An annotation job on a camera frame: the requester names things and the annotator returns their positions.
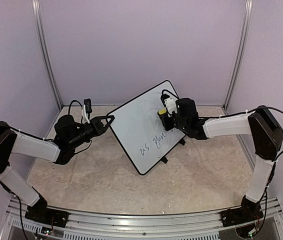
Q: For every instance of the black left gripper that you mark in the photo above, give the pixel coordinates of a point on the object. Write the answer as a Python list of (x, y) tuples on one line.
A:
[(99, 127)]

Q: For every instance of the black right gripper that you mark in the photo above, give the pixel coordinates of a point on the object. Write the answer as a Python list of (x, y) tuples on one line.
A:
[(167, 125)]

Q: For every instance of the yellow whiteboard eraser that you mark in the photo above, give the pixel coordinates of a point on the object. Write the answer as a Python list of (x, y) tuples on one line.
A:
[(162, 112)]

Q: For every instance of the black framed whiteboard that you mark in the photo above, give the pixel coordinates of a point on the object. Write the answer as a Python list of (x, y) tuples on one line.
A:
[(139, 130)]

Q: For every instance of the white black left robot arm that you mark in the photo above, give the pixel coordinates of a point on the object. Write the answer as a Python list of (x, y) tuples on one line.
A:
[(69, 136)]

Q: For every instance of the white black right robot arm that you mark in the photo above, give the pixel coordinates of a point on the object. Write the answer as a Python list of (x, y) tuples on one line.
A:
[(259, 124)]

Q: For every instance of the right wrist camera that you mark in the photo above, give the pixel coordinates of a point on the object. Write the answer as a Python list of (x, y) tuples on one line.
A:
[(169, 104)]

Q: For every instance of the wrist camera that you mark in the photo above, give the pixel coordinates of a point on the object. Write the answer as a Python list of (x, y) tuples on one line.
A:
[(86, 110), (169, 104)]

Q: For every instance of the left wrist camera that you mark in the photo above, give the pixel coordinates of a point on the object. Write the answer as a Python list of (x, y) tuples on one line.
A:
[(86, 110)]

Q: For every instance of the front aluminium rail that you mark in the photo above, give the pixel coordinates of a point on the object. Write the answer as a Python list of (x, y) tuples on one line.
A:
[(85, 225)]

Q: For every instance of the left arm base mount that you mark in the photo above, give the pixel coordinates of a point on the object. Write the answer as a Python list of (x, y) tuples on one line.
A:
[(47, 216)]

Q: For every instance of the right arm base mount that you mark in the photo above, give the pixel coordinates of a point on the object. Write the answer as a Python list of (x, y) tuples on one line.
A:
[(237, 216)]

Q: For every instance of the left aluminium frame post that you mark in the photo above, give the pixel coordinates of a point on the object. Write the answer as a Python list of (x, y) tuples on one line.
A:
[(45, 53)]

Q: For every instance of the aluminium frame post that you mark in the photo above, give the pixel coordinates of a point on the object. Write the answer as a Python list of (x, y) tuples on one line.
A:
[(239, 54), (45, 53)]

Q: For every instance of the right aluminium frame post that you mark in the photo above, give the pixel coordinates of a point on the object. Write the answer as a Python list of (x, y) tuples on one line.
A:
[(239, 54)]

